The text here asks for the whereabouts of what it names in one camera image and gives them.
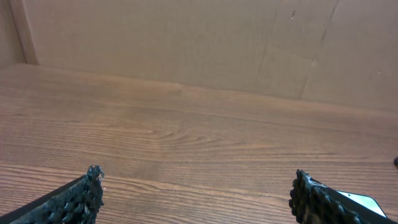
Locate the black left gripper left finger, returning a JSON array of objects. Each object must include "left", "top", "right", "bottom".
[{"left": 1, "top": 166, "right": 104, "bottom": 224}]

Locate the blue Galaxy smartphone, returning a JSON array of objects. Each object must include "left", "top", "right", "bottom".
[{"left": 338, "top": 191, "right": 387, "bottom": 218}]

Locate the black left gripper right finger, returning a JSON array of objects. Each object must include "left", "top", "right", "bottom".
[{"left": 289, "top": 169, "right": 397, "bottom": 224}]

